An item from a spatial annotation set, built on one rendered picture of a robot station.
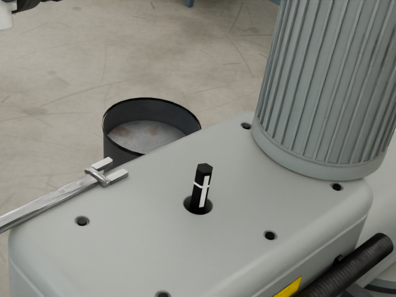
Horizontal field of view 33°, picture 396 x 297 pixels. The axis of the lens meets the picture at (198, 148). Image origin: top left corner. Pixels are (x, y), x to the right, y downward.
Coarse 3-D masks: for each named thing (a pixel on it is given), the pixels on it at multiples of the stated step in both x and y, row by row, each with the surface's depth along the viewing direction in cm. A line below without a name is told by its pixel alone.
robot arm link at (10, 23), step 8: (0, 0) 110; (8, 0) 108; (16, 0) 110; (24, 0) 116; (0, 8) 110; (8, 8) 112; (16, 8) 114; (24, 8) 119; (0, 16) 110; (8, 16) 112; (0, 24) 111; (8, 24) 112
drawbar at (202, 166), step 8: (200, 168) 81; (208, 168) 81; (200, 176) 81; (200, 184) 82; (208, 184) 82; (192, 192) 83; (200, 192) 82; (192, 200) 84; (192, 208) 84; (200, 208) 84
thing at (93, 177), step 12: (96, 168) 87; (84, 180) 84; (96, 180) 85; (108, 180) 85; (60, 192) 82; (72, 192) 82; (24, 204) 79; (36, 204) 80; (48, 204) 80; (0, 216) 77; (12, 216) 77; (24, 216) 78; (0, 228) 76
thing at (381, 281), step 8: (392, 264) 129; (384, 272) 127; (392, 272) 127; (376, 280) 126; (384, 280) 126; (392, 280) 126; (368, 288) 128; (376, 288) 127; (384, 288) 127; (392, 288) 127; (376, 296) 127; (384, 296) 127; (392, 296) 127
